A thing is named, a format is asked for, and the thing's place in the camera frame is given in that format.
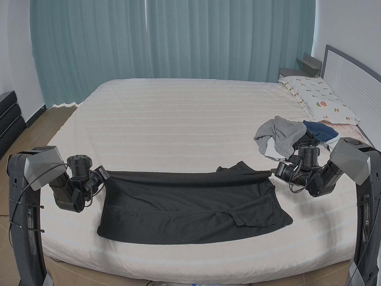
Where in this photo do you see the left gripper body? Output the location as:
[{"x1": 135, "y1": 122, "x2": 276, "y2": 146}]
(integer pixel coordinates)
[{"x1": 89, "y1": 166, "x2": 108, "y2": 192}]

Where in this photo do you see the black chest of drawers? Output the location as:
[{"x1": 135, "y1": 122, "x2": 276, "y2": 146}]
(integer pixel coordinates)
[{"x1": 0, "y1": 91, "x2": 27, "y2": 160}]

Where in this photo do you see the white printed pillow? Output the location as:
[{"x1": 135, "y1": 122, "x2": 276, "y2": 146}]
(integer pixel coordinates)
[{"x1": 278, "y1": 76, "x2": 360, "y2": 126}]

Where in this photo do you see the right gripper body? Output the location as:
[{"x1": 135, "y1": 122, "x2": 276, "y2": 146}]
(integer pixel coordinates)
[{"x1": 275, "y1": 161, "x2": 301, "y2": 185}]

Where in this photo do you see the grey bedside table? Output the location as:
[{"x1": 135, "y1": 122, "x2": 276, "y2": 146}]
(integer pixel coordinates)
[{"x1": 279, "y1": 53, "x2": 322, "y2": 78}]

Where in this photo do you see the pile of clothes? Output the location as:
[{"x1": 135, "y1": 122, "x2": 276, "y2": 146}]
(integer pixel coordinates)
[{"x1": 254, "y1": 116, "x2": 340, "y2": 161}]

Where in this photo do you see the bed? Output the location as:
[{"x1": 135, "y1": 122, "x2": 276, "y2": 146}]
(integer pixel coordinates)
[{"x1": 40, "y1": 44, "x2": 381, "y2": 281}]

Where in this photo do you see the black cable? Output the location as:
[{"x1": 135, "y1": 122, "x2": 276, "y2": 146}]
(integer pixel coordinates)
[
  {"x1": 8, "y1": 163, "x2": 69, "y2": 243},
  {"x1": 290, "y1": 180, "x2": 308, "y2": 195}
]

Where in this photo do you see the black T-shirt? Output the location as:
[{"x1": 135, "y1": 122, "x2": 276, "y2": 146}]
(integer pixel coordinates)
[{"x1": 97, "y1": 161, "x2": 293, "y2": 246}]

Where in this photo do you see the blue-green curtain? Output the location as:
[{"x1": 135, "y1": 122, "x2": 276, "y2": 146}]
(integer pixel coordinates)
[
  {"x1": 30, "y1": 0, "x2": 152, "y2": 108},
  {"x1": 146, "y1": 0, "x2": 317, "y2": 83}
]

